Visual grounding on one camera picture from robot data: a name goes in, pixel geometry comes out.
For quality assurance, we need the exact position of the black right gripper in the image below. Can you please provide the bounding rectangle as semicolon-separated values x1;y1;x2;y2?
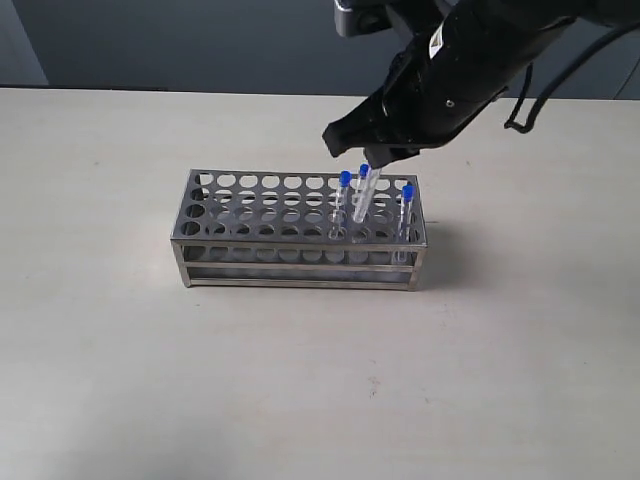
322;1;575;169

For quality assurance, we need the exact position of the blue-capped tube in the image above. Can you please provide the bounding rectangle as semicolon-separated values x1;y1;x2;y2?
357;168;382;224
352;163;370;223
393;184;414;265
328;170;351;240

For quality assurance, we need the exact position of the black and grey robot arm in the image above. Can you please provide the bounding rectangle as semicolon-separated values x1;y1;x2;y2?
323;1;639;169

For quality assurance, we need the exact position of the stainless steel test tube rack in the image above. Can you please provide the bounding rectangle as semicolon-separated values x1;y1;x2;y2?
170;169;428;290

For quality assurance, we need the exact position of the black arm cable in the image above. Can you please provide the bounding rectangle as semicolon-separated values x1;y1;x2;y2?
503;0;640;135

